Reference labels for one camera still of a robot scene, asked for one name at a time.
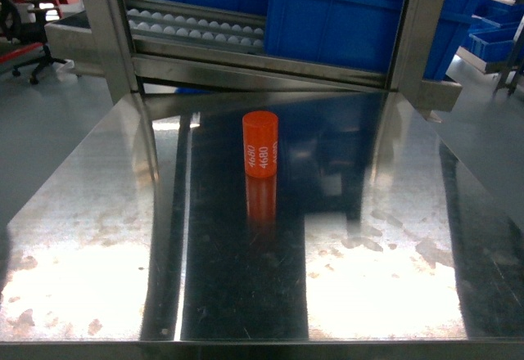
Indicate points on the orange cylindrical capacitor 4680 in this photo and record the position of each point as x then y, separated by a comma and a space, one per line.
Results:
260, 143

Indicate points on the stainless steel roller rack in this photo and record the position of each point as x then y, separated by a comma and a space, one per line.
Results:
100, 42

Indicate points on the large blue plastic bin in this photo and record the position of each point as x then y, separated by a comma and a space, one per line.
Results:
359, 34

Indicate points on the black office chair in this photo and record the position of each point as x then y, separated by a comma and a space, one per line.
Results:
28, 33

